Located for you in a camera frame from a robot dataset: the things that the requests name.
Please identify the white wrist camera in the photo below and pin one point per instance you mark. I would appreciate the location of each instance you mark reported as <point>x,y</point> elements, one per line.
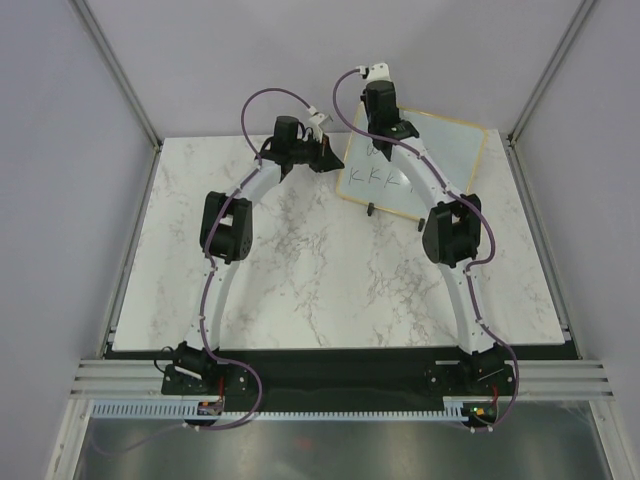
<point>375,72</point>
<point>317,121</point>

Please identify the aluminium front rail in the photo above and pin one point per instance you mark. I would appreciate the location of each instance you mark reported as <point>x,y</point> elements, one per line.
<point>538,379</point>

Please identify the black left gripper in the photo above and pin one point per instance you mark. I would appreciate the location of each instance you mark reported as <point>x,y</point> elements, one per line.
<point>318,154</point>

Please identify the aluminium frame post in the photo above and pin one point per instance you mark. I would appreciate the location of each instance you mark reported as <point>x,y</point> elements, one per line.
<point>103,47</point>
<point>571,33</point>

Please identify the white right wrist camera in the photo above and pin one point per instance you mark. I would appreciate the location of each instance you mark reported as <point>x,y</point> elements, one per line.
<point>375,72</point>

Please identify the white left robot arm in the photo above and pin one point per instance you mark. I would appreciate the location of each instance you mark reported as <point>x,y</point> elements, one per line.
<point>226,238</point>

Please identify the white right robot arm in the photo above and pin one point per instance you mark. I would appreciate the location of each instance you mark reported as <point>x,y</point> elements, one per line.
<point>451,238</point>

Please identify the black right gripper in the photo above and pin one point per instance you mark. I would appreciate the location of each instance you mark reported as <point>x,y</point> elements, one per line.
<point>362,97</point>

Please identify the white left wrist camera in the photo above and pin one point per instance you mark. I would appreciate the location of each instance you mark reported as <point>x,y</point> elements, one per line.
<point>317,121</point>

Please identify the aluminium right frame post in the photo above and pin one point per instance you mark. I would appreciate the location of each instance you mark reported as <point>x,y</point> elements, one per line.
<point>571,33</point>

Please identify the yellow framed whiteboard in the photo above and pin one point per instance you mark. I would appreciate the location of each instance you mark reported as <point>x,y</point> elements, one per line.
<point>454,146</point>

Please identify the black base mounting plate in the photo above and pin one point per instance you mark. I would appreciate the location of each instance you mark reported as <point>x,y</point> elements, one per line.
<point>344,402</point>

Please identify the aluminium left frame post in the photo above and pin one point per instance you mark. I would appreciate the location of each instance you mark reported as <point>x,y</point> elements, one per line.
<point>103,47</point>

